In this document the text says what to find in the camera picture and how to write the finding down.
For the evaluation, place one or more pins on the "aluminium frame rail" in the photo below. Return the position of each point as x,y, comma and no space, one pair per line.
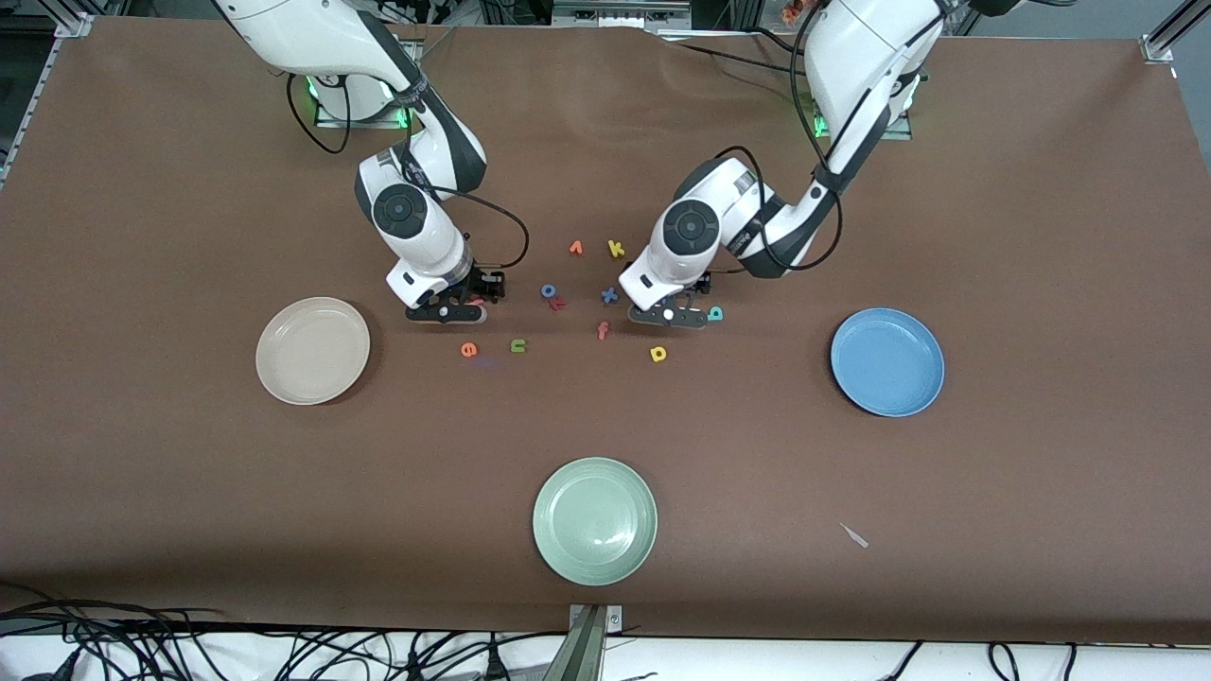
24,113

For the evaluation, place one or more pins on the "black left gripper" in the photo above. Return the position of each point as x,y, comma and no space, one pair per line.
701,285

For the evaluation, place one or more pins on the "small metal bracket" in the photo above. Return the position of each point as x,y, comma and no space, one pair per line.
615,619

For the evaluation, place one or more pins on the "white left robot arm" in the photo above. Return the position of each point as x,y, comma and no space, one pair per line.
691,227

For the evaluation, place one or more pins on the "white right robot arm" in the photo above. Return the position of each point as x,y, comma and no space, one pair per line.
397,213

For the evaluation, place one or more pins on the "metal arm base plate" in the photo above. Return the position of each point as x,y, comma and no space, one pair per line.
326,118
903,132

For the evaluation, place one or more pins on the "brown table cover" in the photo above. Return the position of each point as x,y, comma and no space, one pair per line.
757,454

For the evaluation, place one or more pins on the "green round plate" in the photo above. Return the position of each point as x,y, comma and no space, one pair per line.
595,522

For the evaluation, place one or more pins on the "small white paper scrap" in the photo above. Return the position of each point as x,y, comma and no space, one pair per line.
854,535

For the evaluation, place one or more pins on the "aluminium profile beam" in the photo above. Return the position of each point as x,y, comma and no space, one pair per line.
582,653

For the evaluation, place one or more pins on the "beige round plate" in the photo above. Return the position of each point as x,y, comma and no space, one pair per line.
312,352

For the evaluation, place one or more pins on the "aluminium corner bracket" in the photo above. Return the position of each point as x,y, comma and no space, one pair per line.
76,26
1158,48

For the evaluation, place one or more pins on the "grey metal bar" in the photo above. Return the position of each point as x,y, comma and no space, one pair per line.
620,13

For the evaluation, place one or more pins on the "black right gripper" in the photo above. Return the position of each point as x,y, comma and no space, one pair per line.
487,282

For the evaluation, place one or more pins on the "blue round plate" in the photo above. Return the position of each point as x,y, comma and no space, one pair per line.
887,362

